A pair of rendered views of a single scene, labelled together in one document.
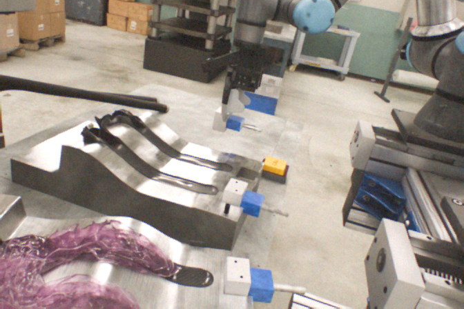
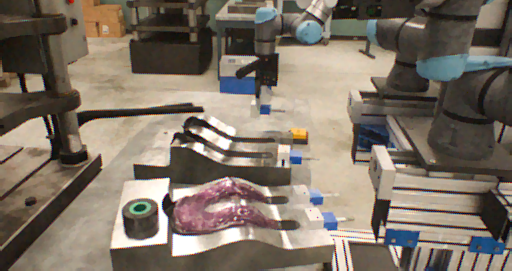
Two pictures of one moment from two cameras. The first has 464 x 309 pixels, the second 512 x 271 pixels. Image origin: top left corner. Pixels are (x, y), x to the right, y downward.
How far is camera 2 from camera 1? 52 cm
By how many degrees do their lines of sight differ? 5
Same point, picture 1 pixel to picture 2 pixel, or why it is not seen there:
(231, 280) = (300, 195)
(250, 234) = (297, 178)
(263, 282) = (316, 194)
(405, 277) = (386, 167)
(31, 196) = not seen: hidden behind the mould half
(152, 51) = (139, 54)
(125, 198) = (217, 171)
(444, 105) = (401, 70)
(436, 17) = not seen: hidden behind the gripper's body
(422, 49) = not seen: hidden behind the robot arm
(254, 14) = (267, 35)
